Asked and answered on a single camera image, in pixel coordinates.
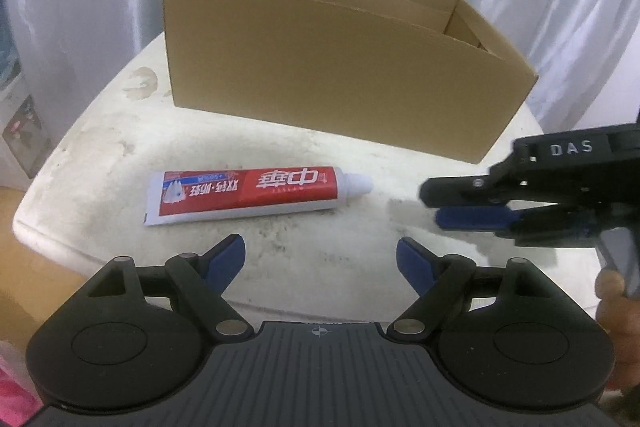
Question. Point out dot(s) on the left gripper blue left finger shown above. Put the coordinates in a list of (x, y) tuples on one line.
[(199, 282)]

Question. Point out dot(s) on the pink plastic bag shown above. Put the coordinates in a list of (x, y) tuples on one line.
[(19, 399)]

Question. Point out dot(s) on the brown cardboard box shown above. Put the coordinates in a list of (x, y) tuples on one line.
[(427, 75)]

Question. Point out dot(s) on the person right hand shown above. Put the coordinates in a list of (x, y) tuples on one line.
[(619, 316)]

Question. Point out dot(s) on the red white toothpaste tube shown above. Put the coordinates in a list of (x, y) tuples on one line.
[(194, 196)]

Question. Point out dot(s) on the white water dispenser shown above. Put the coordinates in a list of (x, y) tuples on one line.
[(25, 143)]

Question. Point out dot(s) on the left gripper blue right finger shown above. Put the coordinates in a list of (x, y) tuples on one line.
[(439, 282)]

